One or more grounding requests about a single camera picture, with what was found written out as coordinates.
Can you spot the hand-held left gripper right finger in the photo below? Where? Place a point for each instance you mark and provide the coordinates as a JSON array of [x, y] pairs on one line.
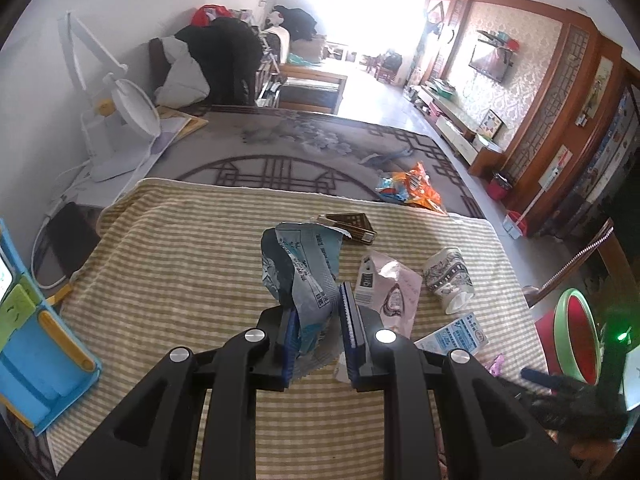
[[348, 340]]

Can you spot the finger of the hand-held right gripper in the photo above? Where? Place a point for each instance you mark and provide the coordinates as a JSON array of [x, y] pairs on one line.
[[537, 407], [542, 379]]

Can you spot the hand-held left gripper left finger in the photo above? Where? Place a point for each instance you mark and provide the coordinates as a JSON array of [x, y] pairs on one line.
[[287, 360]]

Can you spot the red green plastic basin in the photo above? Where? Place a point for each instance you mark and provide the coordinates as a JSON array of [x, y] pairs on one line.
[[575, 340]]

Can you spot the blue grey wrapper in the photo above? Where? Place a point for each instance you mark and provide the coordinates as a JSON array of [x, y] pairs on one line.
[[305, 280]]

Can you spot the white blue leaflet packet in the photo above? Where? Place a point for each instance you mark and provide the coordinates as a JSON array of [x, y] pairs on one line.
[[457, 335]]

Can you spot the patterned paper cup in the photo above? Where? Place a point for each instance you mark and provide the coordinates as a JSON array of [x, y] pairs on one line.
[[447, 280]]

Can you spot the blue snack bag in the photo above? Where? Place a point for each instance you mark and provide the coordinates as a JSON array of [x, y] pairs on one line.
[[390, 187]]

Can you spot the orange snack bag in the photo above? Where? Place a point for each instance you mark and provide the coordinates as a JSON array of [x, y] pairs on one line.
[[422, 187]]

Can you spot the red trash bin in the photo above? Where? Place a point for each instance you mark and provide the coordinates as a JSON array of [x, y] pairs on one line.
[[499, 187]]

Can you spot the pink plastic wrapper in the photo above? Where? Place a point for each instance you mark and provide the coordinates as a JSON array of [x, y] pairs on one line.
[[496, 364]]

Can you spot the pink white packet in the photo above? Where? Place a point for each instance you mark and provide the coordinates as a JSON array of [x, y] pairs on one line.
[[392, 300]]

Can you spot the brown patterned small box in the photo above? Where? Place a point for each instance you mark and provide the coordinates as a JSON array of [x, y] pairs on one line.
[[350, 227]]

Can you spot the yellow striped cloth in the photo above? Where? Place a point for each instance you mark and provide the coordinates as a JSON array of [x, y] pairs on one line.
[[175, 260]]

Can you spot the white mop bucket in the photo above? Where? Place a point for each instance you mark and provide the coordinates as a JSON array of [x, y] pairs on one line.
[[517, 225]]

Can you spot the grey patterned blanket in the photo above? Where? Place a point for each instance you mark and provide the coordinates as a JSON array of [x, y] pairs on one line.
[[300, 160]]

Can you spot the white tv cabinet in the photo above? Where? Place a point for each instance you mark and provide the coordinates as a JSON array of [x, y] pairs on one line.
[[457, 125]]

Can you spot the blue phone stand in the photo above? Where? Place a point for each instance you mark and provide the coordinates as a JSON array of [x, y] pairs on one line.
[[40, 375]]

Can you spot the white paper booklets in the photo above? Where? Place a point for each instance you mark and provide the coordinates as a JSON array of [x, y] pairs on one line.
[[100, 192]]

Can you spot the yellow book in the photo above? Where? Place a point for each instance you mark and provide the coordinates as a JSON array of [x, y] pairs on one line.
[[192, 125]]

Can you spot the wooden coffee table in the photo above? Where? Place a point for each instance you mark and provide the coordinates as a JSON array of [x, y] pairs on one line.
[[312, 87]]

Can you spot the small framed picture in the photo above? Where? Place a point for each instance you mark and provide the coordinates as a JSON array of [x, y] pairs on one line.
[[492, 122]]

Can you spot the metal magazine rack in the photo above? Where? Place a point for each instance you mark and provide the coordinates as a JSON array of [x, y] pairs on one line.
[[270, 80]]

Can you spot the wooden dining set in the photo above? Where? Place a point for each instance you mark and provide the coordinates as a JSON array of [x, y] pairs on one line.
[[385, 67]]

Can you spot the white desk fan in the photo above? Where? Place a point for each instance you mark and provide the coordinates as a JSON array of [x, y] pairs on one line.
[[125, 125]]

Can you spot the smartphone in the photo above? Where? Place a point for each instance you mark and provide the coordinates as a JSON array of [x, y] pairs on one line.
[[4, 280]]

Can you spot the wooden sofa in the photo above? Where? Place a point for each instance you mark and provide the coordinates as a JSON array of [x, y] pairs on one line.
[[300, 47]]

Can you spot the white cloth bag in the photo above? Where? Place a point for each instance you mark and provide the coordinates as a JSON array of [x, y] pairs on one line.
[[182, 80]]

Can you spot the hanging scroll painting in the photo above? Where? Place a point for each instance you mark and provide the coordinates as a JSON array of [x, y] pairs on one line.
[[597, 85]]

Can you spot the black coat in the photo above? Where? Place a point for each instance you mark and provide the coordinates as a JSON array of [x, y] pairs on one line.
[[225, 60]]

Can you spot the television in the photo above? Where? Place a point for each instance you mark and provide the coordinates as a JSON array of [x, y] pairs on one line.
[[489, 62]]

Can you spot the black clothes pile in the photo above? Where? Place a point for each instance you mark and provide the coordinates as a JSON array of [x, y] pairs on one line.
[[297, 22]]

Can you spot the dark wooden chair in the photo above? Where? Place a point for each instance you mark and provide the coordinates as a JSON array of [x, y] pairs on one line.
[[156, 65]]

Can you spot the red bag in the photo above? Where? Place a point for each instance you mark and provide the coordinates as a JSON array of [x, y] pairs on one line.
[[212, 14]]

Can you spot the white desk lamp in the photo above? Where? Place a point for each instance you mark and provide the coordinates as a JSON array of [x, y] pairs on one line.
[[87, 45]]

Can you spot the wall shelf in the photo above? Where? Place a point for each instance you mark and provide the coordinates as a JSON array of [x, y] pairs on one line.
[[497, 41]]

